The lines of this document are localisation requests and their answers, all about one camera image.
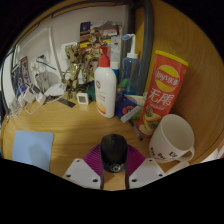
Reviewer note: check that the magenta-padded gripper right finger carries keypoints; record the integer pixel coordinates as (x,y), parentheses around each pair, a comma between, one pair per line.
(148,171)

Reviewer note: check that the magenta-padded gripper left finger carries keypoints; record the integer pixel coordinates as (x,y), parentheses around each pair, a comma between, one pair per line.
(78,171)

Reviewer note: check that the black computer mouse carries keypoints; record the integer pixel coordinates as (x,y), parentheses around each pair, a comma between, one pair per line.
(114,151)

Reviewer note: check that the light blue mouse pad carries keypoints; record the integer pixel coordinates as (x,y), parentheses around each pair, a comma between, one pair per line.
(32,148)

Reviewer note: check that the white mug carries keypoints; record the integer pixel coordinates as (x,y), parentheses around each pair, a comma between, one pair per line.
(171,136)

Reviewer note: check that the dark pen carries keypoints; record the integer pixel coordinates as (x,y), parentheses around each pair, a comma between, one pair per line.
(136,130)

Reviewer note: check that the blue packet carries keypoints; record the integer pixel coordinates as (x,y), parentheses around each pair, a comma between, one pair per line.
(125,108)

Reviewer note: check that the black flat ruler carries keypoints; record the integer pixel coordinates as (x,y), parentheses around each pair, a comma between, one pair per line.
(66,102)

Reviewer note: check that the small white cube clock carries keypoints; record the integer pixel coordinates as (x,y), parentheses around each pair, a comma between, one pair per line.
(82,98)

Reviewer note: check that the dark teal container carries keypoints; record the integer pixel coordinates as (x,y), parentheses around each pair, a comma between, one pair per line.
(91,90)

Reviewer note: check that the white power strip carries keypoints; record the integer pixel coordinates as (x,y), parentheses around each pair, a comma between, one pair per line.
(40,98)

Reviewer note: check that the red potato chip can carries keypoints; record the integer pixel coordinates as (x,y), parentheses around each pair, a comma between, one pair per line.
(163,90)

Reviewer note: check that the white lotion bottle red pump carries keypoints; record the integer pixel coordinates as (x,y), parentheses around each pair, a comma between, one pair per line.
(105,90)

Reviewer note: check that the white charger block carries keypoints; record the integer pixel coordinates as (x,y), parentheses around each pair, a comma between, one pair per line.
(28,96)

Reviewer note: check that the gold robot figure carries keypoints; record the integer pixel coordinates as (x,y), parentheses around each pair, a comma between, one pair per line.
(75,71)

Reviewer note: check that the blue spray bottle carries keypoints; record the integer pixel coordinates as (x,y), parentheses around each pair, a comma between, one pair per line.
(130,71)

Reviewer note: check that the small blue bottle white cap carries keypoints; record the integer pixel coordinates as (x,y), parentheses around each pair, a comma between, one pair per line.
(115,71)

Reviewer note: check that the robot model kit box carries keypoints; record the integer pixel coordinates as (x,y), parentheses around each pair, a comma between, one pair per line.
(24,68)

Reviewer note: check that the colourful printed box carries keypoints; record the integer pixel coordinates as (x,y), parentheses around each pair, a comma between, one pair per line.
(100,31)

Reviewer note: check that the dark metal frame post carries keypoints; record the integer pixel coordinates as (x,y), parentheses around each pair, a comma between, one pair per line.
(146,46)

